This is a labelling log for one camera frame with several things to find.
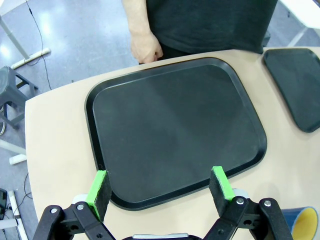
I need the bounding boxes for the black left gripper green right finger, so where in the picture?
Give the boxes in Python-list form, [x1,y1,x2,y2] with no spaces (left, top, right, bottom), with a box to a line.
[209,165,293,240]

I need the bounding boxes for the black left gripper green left finger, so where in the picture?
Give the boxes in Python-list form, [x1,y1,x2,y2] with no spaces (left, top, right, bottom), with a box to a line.
[33,169,113,240]

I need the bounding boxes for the blue mug yellow inside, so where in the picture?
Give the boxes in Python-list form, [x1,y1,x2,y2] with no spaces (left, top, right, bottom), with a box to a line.
[282,206,320,240]

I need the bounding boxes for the person's right forearm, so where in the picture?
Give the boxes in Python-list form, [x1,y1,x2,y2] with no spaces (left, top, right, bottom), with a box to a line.
[121,0,153,38]

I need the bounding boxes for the person's right hand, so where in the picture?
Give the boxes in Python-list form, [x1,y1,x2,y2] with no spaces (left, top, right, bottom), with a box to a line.
[130,31,164,65]

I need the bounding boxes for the large black plastic tray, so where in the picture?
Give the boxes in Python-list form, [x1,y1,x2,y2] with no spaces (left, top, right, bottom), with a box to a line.
[84,57,268,212]

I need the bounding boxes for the black floor box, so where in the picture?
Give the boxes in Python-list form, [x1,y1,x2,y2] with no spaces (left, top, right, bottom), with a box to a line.
[0,188,9,220]

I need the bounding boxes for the white table foot bar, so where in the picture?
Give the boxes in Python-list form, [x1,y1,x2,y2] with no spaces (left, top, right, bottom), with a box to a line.
[0,138,27,166]

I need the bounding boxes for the grey metal stool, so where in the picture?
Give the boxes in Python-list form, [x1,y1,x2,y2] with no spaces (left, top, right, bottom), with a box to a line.
[0,66,40,130]

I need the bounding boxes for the person in black shirt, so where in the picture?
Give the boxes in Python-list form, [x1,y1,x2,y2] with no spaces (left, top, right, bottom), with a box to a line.
[146,0,279,60]

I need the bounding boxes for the white table leg with foot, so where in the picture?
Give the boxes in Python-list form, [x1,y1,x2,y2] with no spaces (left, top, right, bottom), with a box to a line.
[0,14,52,70]

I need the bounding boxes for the white desk with leg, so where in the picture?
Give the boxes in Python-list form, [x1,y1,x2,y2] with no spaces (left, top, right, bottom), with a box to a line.
[277,0,320,48]

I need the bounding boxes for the white floor cable duct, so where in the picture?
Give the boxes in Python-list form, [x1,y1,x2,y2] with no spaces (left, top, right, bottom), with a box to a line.
[7,189,29,240]

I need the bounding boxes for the thin black floor cable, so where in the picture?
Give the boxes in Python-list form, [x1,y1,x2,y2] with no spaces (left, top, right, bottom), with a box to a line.
[26,0,53,90]

